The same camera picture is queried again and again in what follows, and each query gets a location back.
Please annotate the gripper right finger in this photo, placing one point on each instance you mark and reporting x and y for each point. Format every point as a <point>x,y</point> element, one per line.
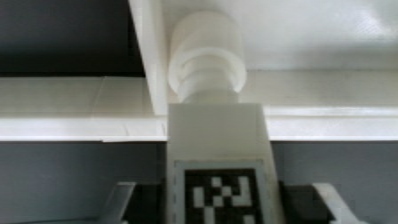
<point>315,206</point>

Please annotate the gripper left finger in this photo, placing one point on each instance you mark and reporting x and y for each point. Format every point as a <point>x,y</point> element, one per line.
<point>134,206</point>

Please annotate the white table leg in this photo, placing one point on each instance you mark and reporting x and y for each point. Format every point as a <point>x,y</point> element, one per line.
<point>222,186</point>

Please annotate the white square table top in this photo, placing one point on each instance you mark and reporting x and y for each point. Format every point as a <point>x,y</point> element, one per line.
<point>310,50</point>

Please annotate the white U-shaped obstacle fence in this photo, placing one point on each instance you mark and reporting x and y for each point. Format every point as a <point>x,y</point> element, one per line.
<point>77,110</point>

